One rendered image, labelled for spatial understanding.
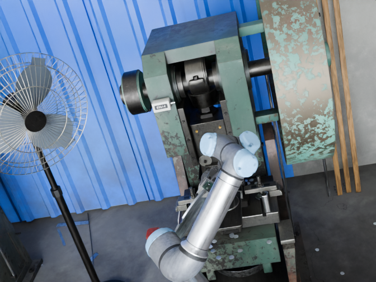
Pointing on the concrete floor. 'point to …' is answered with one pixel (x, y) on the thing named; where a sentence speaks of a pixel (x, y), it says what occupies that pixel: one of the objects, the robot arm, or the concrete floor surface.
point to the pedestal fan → (41, 133)
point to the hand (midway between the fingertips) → (202, 192)
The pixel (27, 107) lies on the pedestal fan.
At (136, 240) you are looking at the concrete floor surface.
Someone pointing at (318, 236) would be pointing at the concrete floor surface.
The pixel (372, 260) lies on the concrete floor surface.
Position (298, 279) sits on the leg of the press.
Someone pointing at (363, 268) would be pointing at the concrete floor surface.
